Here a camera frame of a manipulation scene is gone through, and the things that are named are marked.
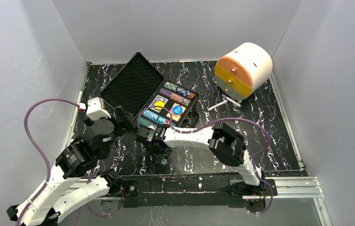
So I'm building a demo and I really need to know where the black poker set case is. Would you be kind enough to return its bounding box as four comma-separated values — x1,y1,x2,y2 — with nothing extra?
100,52,199,128

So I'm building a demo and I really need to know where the blue dealer button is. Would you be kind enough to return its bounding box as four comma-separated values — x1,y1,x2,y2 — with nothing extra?
172,105,185,115

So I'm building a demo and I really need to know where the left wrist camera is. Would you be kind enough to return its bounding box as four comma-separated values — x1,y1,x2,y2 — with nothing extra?
86,97,111,121

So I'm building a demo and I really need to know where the red playing card deck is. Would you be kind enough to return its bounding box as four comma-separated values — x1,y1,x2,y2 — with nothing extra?
166,103,186,122

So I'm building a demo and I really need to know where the yellow dealer button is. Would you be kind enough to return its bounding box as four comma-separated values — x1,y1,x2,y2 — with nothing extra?
154,101,165,111

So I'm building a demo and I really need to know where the blue playing card deck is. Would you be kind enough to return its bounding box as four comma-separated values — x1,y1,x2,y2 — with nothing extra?
150,95,168,113

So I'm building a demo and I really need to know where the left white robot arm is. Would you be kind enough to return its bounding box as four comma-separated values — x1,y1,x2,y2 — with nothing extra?
7,104,137,226

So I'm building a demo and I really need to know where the round pastel drawer box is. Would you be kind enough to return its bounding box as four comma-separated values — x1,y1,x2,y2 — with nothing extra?
214,42,273,100

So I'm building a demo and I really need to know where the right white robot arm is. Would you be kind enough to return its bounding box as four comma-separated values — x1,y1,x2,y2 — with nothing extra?
135,122,275,200

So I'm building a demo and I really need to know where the purple poker chip stack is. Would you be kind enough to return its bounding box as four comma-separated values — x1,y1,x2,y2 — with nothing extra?
159,88,174,98

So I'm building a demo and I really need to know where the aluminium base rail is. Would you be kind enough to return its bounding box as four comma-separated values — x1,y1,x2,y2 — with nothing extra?
54,173,331,226

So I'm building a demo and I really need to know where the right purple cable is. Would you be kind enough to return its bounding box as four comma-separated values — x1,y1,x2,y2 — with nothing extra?
136,106,275,215

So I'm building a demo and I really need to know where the white purple marker pen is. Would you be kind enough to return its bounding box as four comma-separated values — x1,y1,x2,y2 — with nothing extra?
222,94,241,107

